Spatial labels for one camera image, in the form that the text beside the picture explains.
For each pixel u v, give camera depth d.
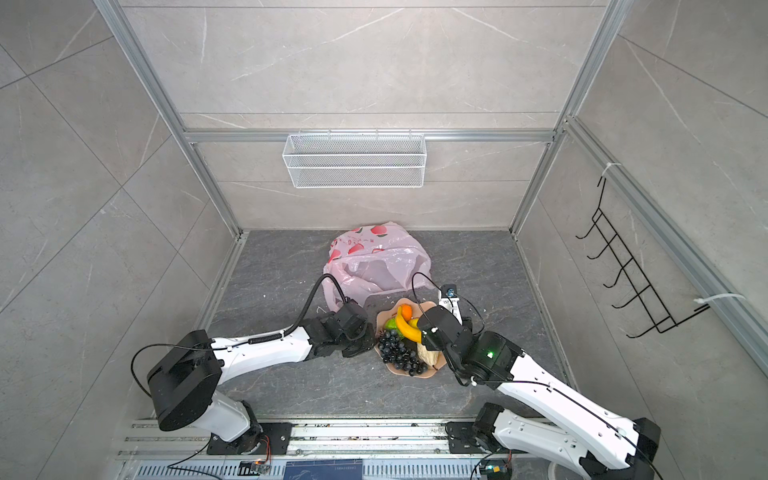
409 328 0.82
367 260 0.95
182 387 0.43
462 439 0.73
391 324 0.86
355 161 1.01
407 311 0.89
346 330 0.66
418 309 0.90
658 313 0.61
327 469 0.69
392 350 0.80
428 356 0.81
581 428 0.40
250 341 0.49
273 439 0.73
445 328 0.50
